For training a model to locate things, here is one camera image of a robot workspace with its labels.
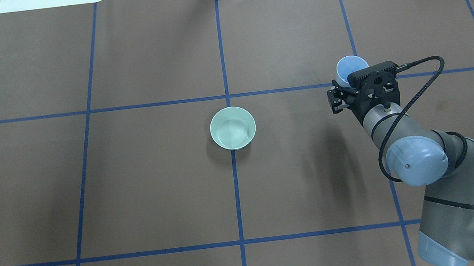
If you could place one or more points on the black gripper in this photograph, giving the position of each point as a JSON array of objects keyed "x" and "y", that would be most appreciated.
[{"x": 353, "y": 102}]

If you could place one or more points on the light blue plastic cup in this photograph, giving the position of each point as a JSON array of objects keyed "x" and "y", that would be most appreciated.
[{"x": 346, "y": 66}]

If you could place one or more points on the mint green bowl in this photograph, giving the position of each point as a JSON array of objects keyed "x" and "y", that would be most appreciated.
[{"x": 232, "y": 128}]

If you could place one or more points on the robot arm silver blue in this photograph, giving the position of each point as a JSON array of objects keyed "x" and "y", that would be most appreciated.
[{"x": 441, "y": 162}]

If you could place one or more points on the brown paper table cover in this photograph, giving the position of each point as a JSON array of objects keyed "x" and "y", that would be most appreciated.
[{"x": 106, "y": 157}]

